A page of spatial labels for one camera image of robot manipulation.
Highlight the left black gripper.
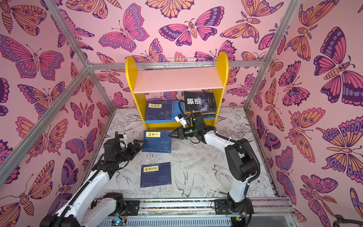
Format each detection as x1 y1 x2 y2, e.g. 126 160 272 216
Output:
114 140 145 165

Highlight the navy book underneath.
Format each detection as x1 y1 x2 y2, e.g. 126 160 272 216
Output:
142 130 172 153

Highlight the navy book yellow label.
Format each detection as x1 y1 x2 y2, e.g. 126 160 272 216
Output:
145 101 173 121

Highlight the black wolf eye book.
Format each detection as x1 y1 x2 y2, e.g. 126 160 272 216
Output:
183 91 217 114

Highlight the yellow cartoon book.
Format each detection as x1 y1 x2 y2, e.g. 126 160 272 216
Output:
193 112 216 118

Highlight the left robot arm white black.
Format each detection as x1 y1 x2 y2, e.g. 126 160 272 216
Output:
40 132 145 227

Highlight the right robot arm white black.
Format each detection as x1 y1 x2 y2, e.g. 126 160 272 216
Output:
168 100 261 215

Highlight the yellow pink blue bookshelf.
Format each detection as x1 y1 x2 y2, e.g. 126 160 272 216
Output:
125 52 229 130

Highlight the small green circuit board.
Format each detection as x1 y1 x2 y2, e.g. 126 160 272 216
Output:
111 218 126 227

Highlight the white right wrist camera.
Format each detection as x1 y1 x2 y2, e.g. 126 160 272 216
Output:
175 114 191 128

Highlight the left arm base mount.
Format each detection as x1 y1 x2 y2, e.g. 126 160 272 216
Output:
108 200 140 217

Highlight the white slotted cable duct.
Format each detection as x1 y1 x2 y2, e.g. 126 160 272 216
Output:
98 217 233 227

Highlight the aluminium front rail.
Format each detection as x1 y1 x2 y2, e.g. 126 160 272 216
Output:
59 197 293 218

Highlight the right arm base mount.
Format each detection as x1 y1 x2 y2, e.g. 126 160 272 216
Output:
214 198 254 216

